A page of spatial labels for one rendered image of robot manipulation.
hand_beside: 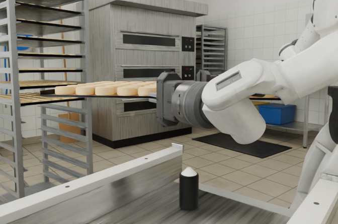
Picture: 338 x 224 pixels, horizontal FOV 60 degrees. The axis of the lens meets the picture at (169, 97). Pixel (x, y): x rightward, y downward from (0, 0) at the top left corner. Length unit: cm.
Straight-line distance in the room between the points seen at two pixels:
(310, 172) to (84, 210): 73
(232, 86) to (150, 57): 366
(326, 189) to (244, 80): 19
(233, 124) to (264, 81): 9
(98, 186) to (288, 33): 489
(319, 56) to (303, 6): 469
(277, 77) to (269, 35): 491
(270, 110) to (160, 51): 185
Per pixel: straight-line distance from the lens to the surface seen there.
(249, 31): 561
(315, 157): 101
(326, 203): 44
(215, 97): 47
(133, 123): 401
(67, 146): 224
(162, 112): 64
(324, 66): 48
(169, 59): 431
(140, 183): 54
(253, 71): 47
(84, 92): 78
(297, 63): 48
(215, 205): 53
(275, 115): 458
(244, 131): 51
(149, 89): 73
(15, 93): 175
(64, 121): 222
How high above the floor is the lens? 107
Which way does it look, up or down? 6 degrees down
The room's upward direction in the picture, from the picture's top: straight up
